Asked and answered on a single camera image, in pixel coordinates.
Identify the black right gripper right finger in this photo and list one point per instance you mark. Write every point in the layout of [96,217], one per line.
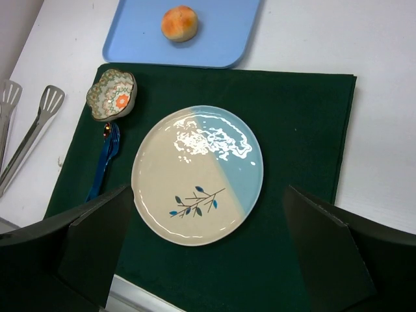
[348,262]

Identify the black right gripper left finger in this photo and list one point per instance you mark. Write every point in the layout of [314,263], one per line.
[66,262]

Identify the stainless steel serving tongs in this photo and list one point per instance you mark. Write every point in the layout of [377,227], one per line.
[50,103]

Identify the round golden bread bun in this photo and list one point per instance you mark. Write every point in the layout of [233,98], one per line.
[180,24]

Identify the shiny blue metal fork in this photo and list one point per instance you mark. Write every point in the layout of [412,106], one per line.
[109,150]

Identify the shiny blue metal spoon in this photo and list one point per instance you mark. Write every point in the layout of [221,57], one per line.
[107,130]

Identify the beige and blue ceramic plate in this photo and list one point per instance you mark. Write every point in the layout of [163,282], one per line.
[197,175]

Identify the flower-shaped patterned small bowl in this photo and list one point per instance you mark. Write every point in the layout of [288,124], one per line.
[113,96]

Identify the light blue plastic tray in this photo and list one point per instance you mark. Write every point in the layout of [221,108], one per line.
[224,29]

